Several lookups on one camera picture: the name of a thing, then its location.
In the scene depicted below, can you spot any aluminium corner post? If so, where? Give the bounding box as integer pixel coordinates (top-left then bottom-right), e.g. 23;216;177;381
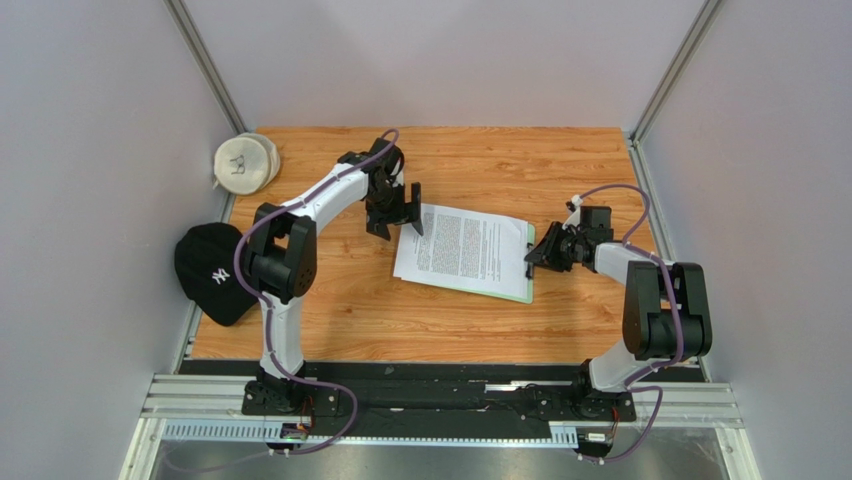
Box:
629;0;726;144
164;0;249;134

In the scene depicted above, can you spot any aluminium front rail frame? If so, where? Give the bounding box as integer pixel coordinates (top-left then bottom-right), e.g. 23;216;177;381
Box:
119;374;761;479

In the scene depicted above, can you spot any black NY baseball cap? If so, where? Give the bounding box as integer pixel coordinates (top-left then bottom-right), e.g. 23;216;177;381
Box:
173;222;257;327

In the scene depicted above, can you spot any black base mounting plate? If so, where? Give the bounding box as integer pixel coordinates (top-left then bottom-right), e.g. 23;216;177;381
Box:
241;361;637;439

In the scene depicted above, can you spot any left aluminium corner post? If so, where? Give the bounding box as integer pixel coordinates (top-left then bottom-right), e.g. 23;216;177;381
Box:
164;0;249;134

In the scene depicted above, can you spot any text-filled paper sheet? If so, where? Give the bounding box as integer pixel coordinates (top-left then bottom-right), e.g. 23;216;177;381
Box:
393;204;535;304

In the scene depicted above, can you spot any cream round zip pouch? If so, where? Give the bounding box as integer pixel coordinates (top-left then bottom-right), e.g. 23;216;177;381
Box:
213;133;281;196

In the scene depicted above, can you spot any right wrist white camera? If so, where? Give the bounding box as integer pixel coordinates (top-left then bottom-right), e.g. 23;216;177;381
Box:
562;195;583;230

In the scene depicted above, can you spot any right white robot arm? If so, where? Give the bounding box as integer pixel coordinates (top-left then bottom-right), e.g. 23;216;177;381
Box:
525;204;713;393

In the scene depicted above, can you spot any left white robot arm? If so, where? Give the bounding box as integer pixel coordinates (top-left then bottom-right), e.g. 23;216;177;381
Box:
234;129;424;403

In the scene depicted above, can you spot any right aluminium corner post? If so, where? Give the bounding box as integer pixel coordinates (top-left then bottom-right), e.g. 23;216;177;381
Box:
629;0;726;144

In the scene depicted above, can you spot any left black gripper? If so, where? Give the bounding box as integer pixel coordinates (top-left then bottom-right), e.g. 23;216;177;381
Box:
366;183;424;242

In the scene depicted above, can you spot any green clipboard folder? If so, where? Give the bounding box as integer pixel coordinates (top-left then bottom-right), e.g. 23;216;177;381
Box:
476;219;535;304

